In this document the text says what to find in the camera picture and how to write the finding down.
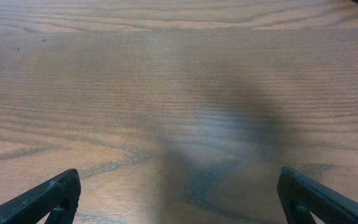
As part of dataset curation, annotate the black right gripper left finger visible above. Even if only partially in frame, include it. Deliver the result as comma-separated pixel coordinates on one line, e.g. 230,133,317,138
0,169,81,224

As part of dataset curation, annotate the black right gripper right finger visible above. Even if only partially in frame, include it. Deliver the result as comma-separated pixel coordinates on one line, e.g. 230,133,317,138
277,167,358,224

